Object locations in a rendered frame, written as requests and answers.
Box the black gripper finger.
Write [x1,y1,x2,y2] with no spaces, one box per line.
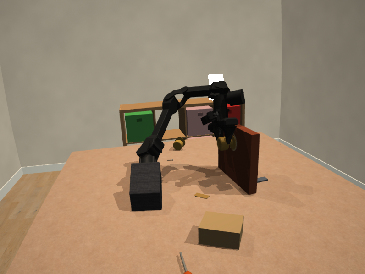
[221,126,237,144]
[210,129,224,140]

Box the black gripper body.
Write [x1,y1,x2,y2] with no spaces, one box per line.
[208,106,238,130]

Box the brass door knob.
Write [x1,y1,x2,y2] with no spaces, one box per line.
[217,136,236,151]
[173,137,185,150]

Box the tan rectangular box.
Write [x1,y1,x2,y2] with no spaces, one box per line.
[198,211,244,250]

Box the dark brown wooden door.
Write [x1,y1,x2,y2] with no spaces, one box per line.
[218,124,260,195]

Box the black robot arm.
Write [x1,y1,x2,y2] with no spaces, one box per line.
[136,80,245,163]

